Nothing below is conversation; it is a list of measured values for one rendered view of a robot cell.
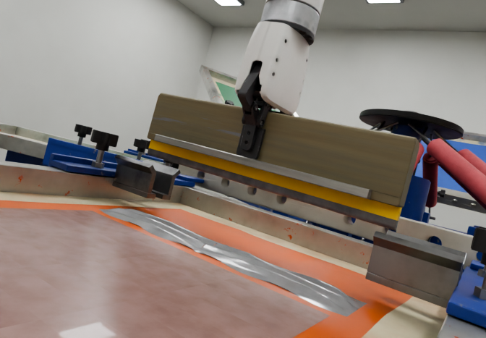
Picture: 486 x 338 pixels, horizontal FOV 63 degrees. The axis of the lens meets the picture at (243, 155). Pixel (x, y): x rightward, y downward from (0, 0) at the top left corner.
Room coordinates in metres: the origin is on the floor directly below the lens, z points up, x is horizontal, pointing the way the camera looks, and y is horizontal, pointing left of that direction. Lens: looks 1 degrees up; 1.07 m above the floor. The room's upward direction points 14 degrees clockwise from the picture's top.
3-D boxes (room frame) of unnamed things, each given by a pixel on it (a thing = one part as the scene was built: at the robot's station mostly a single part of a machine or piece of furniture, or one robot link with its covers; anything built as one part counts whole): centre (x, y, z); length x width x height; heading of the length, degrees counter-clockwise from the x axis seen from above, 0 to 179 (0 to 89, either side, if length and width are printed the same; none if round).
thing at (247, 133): (0.49, 0.00, 1.11); 0.03 x 0.03 x 0.07; 57
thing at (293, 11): (0.53, -0.02, 1.26); 0.09 x 0.07 x 0.03; 147
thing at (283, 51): (0.52, -0.02, 1.20); 0.10 x 0.08 x 0.11; 147
